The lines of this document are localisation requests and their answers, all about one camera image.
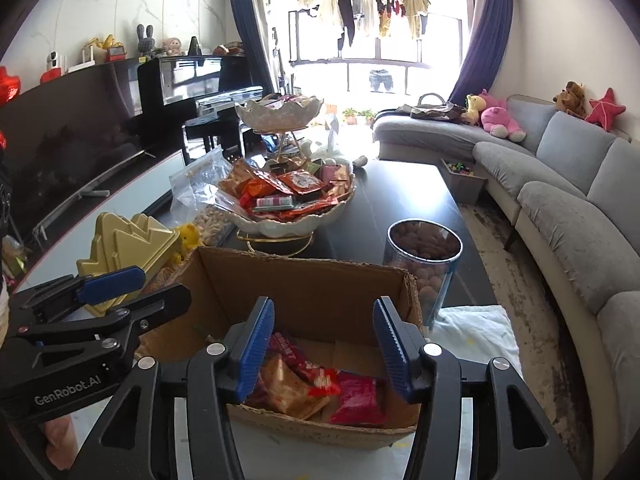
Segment clear plastic zip bag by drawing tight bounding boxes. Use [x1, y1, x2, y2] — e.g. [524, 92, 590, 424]
[169, 146, 233, 247]

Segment person's hand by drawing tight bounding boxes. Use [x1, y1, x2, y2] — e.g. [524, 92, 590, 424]
[42, 415, 78, 471]

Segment brown plush lion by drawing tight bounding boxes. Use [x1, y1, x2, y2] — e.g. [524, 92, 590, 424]
[553, 80, 587, 119]

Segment gold-lidded clear candy jar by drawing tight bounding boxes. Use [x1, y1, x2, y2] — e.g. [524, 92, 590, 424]
[77, 212, 203, 286]

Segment right blue curtain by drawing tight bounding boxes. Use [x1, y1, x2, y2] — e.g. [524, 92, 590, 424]
[449, 0, 514, 105]

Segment yellow plush toy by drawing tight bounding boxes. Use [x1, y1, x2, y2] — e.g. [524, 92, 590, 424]
[460, 94, 487, 126]

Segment light blue table cloth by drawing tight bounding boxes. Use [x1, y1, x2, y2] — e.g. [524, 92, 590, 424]
[72, 305, 523, 480]

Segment pink plush toy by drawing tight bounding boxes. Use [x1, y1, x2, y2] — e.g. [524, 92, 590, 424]
[480, 89, 526, 143]

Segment black television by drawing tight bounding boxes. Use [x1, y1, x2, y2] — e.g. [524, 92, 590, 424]
[1, 61, 157, 236]

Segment grey curved sofa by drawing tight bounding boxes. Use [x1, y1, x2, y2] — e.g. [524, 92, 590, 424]
[373, 96, 639, 477]

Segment black piano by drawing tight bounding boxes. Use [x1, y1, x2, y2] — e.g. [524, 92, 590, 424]
[137, 55, 264, 164]

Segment brown cardboard box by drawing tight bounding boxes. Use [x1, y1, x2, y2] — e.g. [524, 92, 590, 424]
[134, 246, 426, 452]

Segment blue curtain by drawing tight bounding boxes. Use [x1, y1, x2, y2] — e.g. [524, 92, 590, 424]
[449, 0, 514, 105]
[230, 0, 278, 94]

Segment left blue curtain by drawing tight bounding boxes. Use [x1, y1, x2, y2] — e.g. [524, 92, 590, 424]
[230, 0, 278, 94]

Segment pink hawthorn snack packet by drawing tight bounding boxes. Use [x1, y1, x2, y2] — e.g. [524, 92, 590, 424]
[329, 370, 386, 427]

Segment tiered white snack bowl stand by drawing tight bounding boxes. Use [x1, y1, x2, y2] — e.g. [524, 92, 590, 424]
[214, 94, 356, 256]

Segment red heart balloons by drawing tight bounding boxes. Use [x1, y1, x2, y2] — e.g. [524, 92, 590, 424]
[0, 65, 23, 151]

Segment orange snack packet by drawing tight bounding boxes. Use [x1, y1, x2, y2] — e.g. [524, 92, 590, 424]
[245, 353, 330, 420]

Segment red star pillow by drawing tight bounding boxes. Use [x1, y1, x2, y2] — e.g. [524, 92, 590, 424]
[585, 88, 626, 132]

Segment clear nut canister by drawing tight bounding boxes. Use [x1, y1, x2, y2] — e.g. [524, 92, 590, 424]
[383, 219, 463, 330]

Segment red jerky snack packet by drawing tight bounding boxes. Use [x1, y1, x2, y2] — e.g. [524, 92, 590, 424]
[269, 332, 341, 398]

